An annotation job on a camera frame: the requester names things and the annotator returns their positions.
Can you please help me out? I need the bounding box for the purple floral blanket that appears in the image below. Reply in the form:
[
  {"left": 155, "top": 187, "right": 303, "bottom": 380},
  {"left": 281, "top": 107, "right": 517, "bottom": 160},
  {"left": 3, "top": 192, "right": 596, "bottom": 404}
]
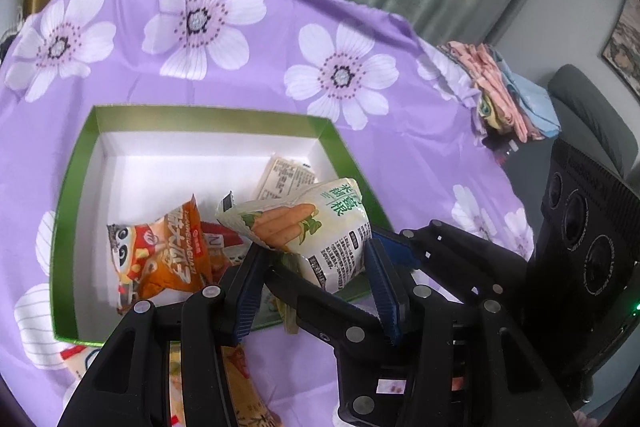
[{"left": 0, "top": 0, "right": 538, "bottom": 427}]

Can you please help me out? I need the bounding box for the grey armchair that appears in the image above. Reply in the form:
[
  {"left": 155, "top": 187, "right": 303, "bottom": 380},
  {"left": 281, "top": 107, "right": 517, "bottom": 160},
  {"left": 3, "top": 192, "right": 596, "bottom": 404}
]
[{"left": 546, "top": 63, "right": 633, "bottom": 180}]

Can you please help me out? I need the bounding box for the red striped packet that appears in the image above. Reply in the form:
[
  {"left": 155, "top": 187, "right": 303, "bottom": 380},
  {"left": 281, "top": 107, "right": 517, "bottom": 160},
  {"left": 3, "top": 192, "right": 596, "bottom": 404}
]
[{"left": 200, "top": 227, "right": 253, "bottom": 270}]

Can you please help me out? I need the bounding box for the orange white puffy snack packet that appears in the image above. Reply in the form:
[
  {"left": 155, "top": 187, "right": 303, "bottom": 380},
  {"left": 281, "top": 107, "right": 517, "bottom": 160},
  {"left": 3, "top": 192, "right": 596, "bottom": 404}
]
[{"left": 106, "top": 193, "right": 215, "bottom": 315}]

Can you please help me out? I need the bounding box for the framed wall picture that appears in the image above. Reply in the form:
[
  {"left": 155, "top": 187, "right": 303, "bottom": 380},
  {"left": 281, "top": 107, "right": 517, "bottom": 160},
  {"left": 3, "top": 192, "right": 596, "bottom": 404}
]
[{"left": 600, "top": 4, "right": 640, "bottom": 100}]

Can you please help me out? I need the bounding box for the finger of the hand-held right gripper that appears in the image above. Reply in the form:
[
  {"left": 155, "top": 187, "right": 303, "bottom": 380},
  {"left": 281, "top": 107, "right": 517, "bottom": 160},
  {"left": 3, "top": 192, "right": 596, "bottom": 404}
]
[
  {"left": 372, "top": 219, "right": 532, "bottom": 308},
  {"left": 265, "top": 258, "right": 426, "bottom": 427}
]

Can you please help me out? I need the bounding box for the orange yellow snack packet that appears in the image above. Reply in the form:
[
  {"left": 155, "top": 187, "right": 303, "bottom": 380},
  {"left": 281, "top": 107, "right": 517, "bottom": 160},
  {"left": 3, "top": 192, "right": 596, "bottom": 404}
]
[{"left": 220, "top": 341, "right": 278, "bottom": 427}]

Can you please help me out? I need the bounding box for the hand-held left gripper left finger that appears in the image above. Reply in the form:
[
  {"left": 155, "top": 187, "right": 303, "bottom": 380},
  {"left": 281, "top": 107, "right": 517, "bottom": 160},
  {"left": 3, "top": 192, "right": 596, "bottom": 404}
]
[{"left": 57, "top": 251, "right": 267, "bottom": 427}]

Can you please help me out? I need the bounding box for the beige snack packet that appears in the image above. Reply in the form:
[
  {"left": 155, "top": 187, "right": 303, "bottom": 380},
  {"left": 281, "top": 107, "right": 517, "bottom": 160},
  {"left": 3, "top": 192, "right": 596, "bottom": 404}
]
[{"left": 251, "top": 153, "right": 319, "bottom": 202}]

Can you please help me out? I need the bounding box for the carrot print snack packet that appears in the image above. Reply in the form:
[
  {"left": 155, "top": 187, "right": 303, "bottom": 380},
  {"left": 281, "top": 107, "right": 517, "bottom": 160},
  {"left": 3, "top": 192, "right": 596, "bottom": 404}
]
[{"left": 216, "top": 178, "right": 373, "bottom": 295}]

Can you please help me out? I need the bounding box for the pile of folded clothes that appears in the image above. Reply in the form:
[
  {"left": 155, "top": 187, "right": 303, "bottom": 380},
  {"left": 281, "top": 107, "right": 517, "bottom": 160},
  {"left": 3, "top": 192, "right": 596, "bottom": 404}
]
[{"left": 439, "top": 39, "right": 562, "bottom": 154}]

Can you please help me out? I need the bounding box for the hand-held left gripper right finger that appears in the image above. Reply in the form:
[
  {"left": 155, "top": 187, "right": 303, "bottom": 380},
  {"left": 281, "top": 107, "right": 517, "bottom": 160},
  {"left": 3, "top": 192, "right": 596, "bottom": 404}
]
[{"left": 366, "top": 241, "right": 568, "bottom": 427}]

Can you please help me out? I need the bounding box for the green cardboard box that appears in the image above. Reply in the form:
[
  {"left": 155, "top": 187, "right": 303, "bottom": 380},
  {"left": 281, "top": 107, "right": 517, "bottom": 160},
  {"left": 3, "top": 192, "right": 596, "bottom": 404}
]
[{"left": 50, "top": 104, "right": 396, "bottom": 348}]

